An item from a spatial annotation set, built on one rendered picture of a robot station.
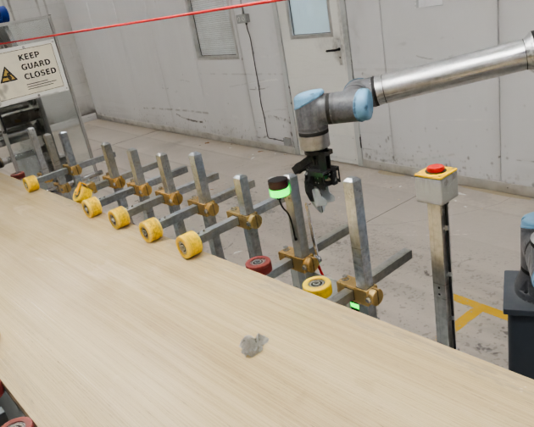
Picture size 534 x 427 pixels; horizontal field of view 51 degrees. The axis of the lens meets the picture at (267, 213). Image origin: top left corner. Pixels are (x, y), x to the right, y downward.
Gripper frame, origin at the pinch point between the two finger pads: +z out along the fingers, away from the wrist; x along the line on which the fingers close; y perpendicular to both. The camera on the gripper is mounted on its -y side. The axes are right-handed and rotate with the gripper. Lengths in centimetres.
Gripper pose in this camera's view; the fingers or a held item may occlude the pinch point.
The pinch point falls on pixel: (319, 207)
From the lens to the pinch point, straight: 177.1
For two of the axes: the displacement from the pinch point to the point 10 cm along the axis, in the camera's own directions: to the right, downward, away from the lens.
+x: 7.3, -3.7, 5.7
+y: 6.6, 1.7, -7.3
